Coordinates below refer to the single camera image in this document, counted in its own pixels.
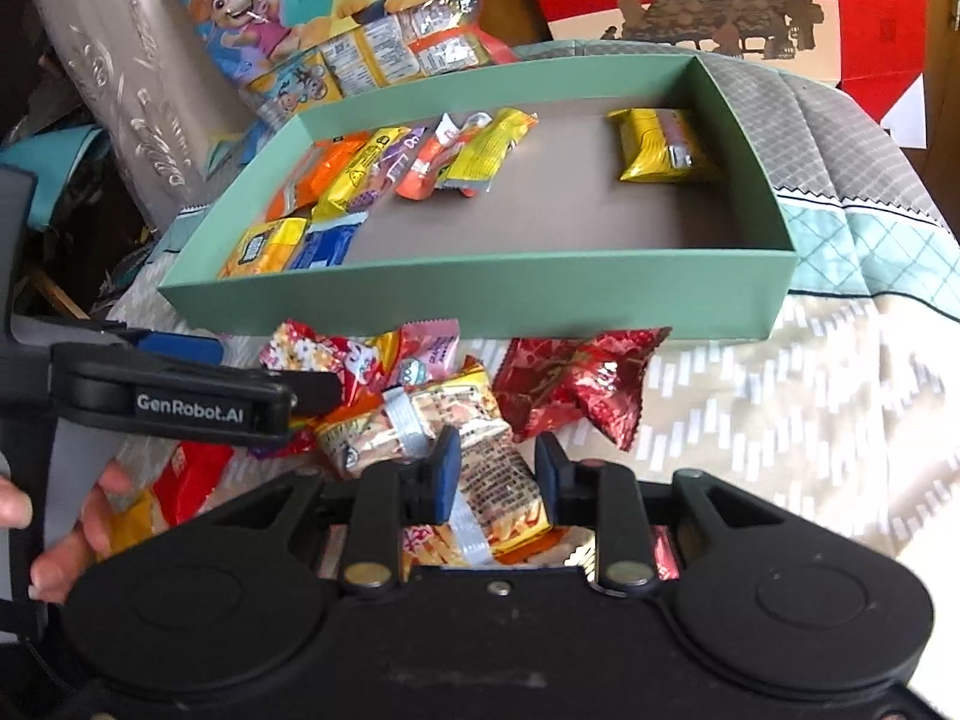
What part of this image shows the plain red snack packet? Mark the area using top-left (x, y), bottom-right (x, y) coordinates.
top-left (171, 441), bottom-right (235, 527)

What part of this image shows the patterned bed quilt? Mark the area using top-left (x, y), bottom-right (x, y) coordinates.
top-left (97, 37), bottom-right (960, 586)

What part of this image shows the white orange snack packet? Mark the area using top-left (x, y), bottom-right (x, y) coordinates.
top-left (395, 112), bottom-right (496, 201)

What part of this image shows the wooden cabinet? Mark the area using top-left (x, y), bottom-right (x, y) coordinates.
top-left (919, 0), bottom-right (960, 158)

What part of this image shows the silver floral embossed panel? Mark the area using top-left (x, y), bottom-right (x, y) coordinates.
top-left (19, 0), bottom-right (256, 230)

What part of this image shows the blue white biscuit packet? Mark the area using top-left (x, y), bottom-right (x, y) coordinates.
top-left (287, 211), bottom-right (370, 272)

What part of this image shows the teal cardboard box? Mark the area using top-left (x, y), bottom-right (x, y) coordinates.
top-left (157, 52), bottom-right (797, 342)

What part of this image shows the long yellow cartoon packet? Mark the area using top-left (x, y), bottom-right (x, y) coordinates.
top-left (311, 127), bottom-right (412, 224)

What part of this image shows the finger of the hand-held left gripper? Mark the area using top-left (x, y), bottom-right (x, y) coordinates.
top-left (49, 342), bottom-right (344, 443)
top-left (97, 322), bottom-right (227, 368)

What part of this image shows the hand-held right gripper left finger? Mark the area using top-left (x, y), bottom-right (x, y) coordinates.
top-left (191, 424), bottom-right (464, 592)

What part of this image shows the pink red printed candy packet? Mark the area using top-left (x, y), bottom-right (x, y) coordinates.
top-left (259, 320), bottom-right (357, 383)

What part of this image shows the yellow striped wafer packet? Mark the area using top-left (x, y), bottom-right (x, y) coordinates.
top-left (607, 107), bottom-right (713, 182)

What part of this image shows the orange noodle snack packet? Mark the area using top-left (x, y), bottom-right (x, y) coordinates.
top-left (313, 358), bottom-right (560, 567)

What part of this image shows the person's left hand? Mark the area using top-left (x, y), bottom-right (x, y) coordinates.
top-left (0, 461), bottom-right (137, 606)

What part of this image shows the purple candy packet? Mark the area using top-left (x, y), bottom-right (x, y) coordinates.
top-left (352, 127), bottom-right (425, 211)

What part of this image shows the long yellow orange packet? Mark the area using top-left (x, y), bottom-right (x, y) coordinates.
top-left (439, 109), bottom-right (541, 197)

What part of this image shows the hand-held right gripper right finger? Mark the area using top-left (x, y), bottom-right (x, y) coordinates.
top-left (532, 431), bottom-right (800, 592)

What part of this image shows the orange yellow snack packet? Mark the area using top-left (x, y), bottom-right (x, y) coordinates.
top-left (112, 491), bottom-right (177, 552)

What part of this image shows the dark red foil packet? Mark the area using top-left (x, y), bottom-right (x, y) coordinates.
top-left (491, 327), bottom-right (674, 452)

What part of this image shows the yellow cracker packet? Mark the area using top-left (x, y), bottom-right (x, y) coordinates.
top-left (217, 217), bottom-right (310, 280)

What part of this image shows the red rainbow candy packet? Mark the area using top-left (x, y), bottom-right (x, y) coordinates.
top-left (336, 330), bottom-right (410, 412)

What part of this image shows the teal cloth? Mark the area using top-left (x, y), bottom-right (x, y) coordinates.
top-left (15, 124), bottom-right (106, 196)

